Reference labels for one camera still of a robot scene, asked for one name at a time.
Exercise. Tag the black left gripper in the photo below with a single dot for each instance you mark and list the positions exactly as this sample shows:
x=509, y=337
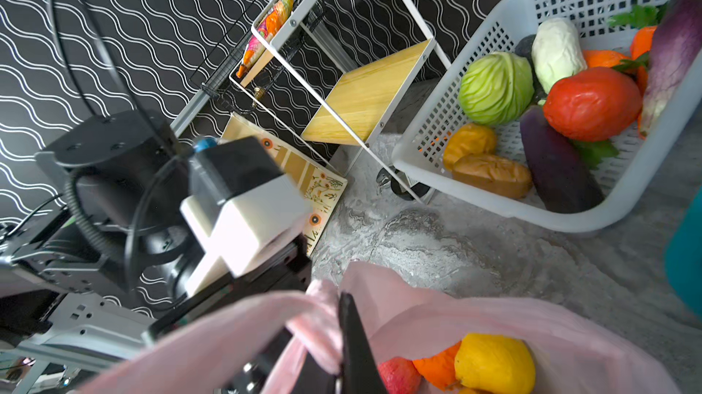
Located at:
x=228, y=337

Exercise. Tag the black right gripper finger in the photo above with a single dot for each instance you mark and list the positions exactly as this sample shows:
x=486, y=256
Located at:
x=359, y=373

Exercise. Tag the pink plastic bag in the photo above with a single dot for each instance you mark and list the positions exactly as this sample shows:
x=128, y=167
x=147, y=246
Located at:
x=573, y=355

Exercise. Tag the orange mandarin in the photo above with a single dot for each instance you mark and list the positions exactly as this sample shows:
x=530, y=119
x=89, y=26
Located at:
x=439, y=370

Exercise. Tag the cream canvas tote bag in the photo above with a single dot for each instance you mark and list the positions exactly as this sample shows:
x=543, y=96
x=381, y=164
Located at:
x=319, y=185

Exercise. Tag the yellow orange pear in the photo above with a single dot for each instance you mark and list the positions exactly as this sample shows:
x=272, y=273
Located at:
x=495, y=363

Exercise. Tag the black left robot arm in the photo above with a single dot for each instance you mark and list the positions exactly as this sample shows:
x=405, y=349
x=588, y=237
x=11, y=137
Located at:
x=150, y=238

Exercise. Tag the red apple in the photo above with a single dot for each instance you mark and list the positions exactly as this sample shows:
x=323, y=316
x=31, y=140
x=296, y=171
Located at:
x=400, y=376

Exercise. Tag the yellow pumpkin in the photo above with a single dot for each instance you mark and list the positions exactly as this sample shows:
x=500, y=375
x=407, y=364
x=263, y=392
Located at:
x=471, y=139

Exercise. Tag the orange Fox's candy bag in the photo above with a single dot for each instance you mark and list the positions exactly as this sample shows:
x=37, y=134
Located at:
x=268, y=28

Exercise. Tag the green cabbage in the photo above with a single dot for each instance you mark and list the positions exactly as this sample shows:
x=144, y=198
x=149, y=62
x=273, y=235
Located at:
x=496, y=89

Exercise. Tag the purple eggplant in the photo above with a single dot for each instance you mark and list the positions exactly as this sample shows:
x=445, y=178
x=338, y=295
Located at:
x=562, y=179

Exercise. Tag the red tomato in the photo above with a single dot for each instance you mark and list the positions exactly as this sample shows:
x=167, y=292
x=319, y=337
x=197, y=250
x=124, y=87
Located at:
x=593, y=105

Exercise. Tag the teal plastic basket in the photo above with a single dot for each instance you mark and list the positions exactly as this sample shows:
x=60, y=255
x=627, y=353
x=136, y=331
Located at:
x=683, y=258

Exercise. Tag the orange carrot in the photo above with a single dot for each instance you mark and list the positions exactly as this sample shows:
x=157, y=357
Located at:
x=603, y=58

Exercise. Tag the grey white plastic basket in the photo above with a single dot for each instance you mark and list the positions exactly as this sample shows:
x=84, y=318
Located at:
x=508, y=130

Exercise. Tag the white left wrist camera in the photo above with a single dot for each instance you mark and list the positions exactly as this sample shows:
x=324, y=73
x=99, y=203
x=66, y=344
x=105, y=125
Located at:
x=242, y=208

